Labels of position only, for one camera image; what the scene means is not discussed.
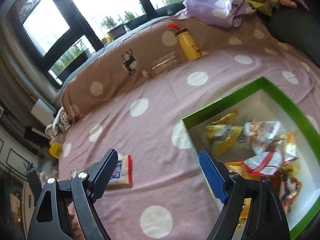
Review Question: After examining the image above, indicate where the black framed window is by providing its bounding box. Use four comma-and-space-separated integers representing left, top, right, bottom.
1, 0, 184, 96

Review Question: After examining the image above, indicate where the purple dotted cloth bundle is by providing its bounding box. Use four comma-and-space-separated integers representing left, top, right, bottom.
183, 0, 255, 28

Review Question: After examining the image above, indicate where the white blue snack bag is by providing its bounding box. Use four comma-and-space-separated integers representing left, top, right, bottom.
243, 121, 281, 155

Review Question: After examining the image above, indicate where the white paper roll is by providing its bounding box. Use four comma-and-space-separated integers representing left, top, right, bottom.
30, 99, 54, 127

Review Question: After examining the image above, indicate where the white red milk snack pack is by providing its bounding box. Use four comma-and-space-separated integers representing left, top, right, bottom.
107, 155, 132, 187

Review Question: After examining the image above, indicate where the yellow carton box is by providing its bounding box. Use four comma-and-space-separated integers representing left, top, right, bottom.
49, 142, 63, 160

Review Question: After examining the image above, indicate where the green white cardboard box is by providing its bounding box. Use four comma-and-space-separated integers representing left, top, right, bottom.
181, 77, 319, 239

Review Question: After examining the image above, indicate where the striped white cloth pile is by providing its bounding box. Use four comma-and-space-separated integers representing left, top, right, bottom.
45, 107, 73, 140

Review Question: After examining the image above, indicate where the yellow black snack bag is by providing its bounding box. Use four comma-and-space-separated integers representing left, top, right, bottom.
204, 109, 243, 156

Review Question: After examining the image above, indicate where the orange brown snack bag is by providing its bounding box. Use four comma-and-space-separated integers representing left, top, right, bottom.
268, 132, 302, 213

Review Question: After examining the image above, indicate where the clear plastic bottle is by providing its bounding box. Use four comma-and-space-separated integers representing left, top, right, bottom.
142, 52, 182, 79

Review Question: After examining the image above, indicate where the red white candy wrapper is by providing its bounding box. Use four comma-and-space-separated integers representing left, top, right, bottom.
242, 151, 298, 177

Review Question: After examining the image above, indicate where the black dark chair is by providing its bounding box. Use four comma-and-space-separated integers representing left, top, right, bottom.
257, 5, 319, 66

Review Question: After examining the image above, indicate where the yellow bottle red cap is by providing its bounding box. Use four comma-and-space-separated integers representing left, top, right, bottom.
167, 23, 201, 61

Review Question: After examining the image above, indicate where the pink dotted bed sheet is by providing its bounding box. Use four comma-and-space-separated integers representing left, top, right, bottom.
57, 45, 320, 240

